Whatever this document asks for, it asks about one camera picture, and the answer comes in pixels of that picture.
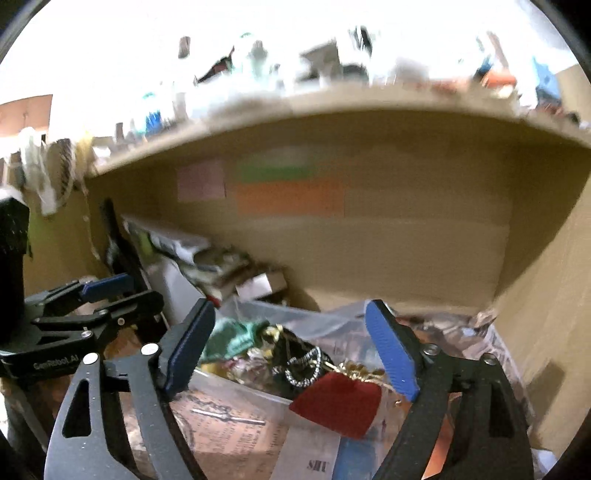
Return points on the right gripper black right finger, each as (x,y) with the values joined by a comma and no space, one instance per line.
(457,405)

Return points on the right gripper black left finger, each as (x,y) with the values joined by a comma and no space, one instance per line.
(89,439)

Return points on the red velvet pouch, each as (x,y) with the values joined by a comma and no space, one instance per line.
(343,405)

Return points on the green knitted sock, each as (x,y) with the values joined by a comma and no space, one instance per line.
(230,338)

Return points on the vintage print brown paper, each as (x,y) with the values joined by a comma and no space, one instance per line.
(227,443)

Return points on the clear plastic bin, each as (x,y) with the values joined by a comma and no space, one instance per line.
(341,333)

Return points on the rolled newspaper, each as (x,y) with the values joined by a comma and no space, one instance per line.
(166,238)

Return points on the floral patterned cloth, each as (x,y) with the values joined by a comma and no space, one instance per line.
(252,366)

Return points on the stack of books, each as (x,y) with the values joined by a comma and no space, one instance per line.
(217,272)

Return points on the black gold-trimmed pouch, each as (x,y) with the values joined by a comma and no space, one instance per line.
(306,362)

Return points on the small white card box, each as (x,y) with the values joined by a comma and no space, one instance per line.
(262,286)

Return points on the pink paper note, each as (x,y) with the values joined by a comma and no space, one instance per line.
(201,181)

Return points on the green paper note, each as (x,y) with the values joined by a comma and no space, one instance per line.
(262,171)

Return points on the orange paper note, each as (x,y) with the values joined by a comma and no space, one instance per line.
(319,198)

